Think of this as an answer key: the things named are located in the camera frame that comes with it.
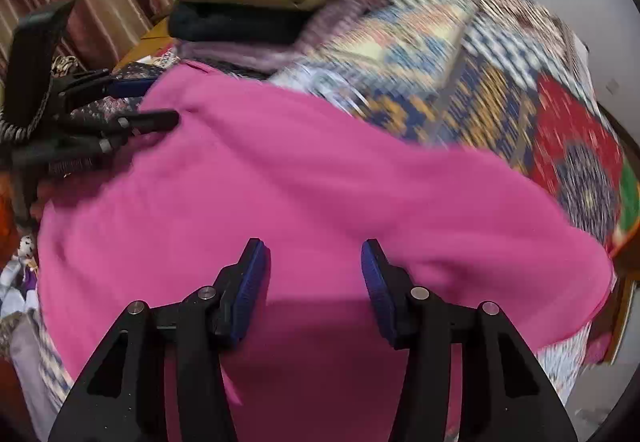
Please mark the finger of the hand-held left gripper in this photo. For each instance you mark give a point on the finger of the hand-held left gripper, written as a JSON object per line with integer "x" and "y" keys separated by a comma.
{"x": 130, "y": 86}
{"x": 150, "y": 120}

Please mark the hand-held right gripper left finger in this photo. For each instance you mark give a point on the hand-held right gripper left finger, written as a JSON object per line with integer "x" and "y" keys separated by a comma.
{"x": 247, "y": 294}

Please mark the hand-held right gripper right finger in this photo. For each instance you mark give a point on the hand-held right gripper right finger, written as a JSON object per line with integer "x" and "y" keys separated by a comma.
{"x": 377, "y": 294}

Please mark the pink pants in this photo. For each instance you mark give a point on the pink pants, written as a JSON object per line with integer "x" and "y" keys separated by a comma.
{"x": 300, "y": 182}

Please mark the black folded pants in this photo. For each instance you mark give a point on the black folded pants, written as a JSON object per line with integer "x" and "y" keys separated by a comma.
{"x": 235, "y": 24}

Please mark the patterned cloth item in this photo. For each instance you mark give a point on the patterned cloth item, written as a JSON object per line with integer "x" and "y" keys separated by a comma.
{"x": 64, "y": 63}

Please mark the orange floral mat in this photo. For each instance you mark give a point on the orange floral mat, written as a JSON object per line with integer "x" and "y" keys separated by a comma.
{"x": 150, "y": 39}

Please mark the orange cloth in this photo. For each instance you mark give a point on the orange cloth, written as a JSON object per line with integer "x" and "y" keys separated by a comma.
{"x": 10, "y": 197}

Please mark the lilac folded garment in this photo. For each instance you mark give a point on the lilac folded garment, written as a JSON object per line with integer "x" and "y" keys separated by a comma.
{"x": 345, "y": 14}

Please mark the patchwork printed blanket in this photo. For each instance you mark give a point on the patchwork printed blanket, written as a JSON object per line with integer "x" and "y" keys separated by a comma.
{"x": 450, "y": 71}

